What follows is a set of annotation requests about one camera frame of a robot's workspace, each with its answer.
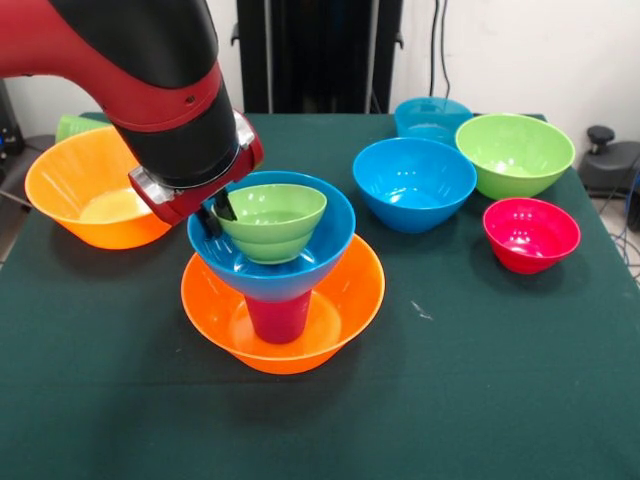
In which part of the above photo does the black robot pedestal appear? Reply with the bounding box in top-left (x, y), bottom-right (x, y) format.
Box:
top-left (230, 0), bottom-right (405, 115)

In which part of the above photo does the small green plastic bowl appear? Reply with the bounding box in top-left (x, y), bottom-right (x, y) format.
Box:
top-left (210, 183), bottom-right (329, 265)

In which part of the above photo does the dark green table cloth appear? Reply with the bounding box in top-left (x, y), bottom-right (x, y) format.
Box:
top-left (0, 111), bottom-right (640, 480)

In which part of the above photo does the black stand base with knob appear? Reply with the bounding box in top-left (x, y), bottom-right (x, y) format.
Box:
top-left (579, 124), bottom-right (640, 201)

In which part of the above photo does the large green plastic bowl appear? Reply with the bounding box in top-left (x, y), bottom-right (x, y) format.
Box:
top-left (454, 113), bottom-right (577, 200)

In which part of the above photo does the black hanging cable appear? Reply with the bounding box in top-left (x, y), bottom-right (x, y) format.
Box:
top-left (432, 0), bottom-right (452, 101)

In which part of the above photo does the purple plastic cup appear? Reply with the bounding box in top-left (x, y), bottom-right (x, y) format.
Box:
top-left (243, 291), bottom-right (312, 345)

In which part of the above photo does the dark grey stand base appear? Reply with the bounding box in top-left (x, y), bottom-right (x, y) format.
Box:
top-left (0, 133), bottom-right (69, 216)

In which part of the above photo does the large orange plastic bowl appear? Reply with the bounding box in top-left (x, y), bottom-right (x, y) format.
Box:
top-left (180, 233), bottom-right (387, 376)
top-left (24, 125), bottom-right (174, 250)

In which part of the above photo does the small translucent blue bowl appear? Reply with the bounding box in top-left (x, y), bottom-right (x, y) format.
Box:
top-left (393, 96), bottom-right (474, 148)

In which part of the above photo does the green plastic cup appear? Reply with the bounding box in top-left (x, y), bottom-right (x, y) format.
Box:
top-left (54, 114), bottom-right (114, 144)

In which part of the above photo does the blue plastic bowl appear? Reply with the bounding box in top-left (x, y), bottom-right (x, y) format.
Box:
top-left (187, 170), bottom-right (357, 303)
top-left (352, 137), bottom-right (478, 235)

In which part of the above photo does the black equipment box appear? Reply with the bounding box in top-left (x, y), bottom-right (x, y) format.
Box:
top-left (0, 78), bottom-right (26, 156)

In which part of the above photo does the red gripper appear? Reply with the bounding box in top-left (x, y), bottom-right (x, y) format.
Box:
top-left (127, 109), bottom-right (266, 239)

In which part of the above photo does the small pink plastic bowl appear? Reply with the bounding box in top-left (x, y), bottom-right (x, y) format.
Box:
top-left (482, 197), bottom-right (582, 276)

